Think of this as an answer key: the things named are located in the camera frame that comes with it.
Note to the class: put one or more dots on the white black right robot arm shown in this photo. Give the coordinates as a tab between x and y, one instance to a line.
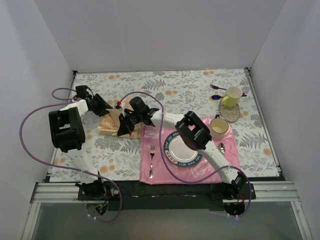
195	135

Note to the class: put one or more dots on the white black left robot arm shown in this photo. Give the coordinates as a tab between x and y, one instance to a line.
68	135

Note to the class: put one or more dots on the floral tablecloth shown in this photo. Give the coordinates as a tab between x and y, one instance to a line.
178	92

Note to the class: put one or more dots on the pink rose placemat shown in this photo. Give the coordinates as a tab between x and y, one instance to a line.
150	137

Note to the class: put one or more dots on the silver fork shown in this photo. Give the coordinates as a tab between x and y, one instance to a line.
152	154

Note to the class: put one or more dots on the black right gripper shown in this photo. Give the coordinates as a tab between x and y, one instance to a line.
131	119

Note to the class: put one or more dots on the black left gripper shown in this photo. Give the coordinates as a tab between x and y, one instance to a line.
99	105

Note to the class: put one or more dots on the purple plastic spoon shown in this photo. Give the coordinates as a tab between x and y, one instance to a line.
218	97

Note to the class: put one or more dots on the white plate teal rim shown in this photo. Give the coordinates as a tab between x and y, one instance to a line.
178	153

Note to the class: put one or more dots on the peach satin napkin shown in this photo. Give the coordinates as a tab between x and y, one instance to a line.
110	124

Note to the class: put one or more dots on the purple plastic fork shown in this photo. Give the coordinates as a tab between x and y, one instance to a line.
216	87

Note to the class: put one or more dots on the yellow green mug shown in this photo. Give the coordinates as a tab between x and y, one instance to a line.
232	96

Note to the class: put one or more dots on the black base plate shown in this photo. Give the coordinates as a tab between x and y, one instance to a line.
135	195

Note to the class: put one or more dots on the cream enamel mug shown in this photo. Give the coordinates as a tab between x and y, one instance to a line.
218	127

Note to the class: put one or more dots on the speckled round coaster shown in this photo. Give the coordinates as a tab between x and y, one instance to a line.
232	114

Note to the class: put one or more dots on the silver spoon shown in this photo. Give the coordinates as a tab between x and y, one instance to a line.
222	148

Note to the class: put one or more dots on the aluminium frame rail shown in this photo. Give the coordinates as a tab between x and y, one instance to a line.
67	192

